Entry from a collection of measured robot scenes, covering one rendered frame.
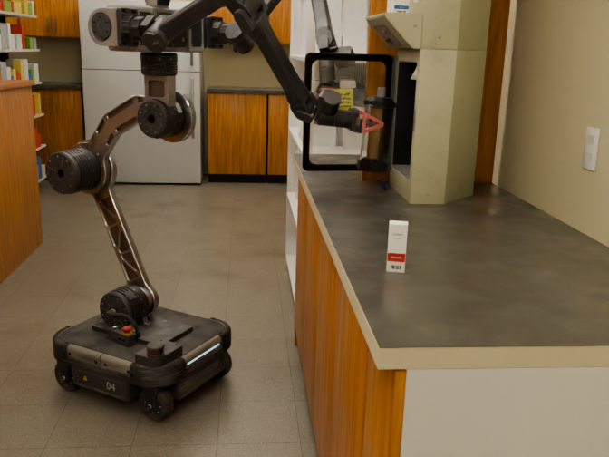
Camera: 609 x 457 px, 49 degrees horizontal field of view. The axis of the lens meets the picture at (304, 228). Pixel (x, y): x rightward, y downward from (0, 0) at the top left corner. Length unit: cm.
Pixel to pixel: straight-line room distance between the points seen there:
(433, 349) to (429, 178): 108
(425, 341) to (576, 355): 25
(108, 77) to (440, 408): 615
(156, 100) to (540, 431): 183
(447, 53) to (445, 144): 27
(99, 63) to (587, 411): 626
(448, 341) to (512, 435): 21
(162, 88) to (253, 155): 457
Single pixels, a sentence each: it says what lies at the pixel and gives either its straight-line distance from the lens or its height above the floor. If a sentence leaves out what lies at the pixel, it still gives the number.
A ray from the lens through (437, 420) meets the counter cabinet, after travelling 120.
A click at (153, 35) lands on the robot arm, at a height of 143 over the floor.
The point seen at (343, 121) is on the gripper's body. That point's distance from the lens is 219.
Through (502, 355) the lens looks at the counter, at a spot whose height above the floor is 92.
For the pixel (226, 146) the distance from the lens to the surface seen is 711.
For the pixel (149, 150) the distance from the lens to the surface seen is 705.
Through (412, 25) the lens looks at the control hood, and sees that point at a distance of 209.
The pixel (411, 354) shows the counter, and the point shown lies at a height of 93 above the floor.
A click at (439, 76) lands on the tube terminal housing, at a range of 211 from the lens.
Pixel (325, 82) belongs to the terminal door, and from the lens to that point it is 233.
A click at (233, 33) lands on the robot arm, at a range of 265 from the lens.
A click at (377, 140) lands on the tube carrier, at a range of 221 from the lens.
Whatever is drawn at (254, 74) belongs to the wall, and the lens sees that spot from 759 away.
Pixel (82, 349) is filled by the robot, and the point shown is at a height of 24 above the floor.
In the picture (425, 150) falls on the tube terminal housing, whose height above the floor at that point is 111.
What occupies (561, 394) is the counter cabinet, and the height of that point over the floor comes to 85.
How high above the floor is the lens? 140
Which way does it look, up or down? 15 degrees down
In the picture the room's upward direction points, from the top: 2 degrees clockwise
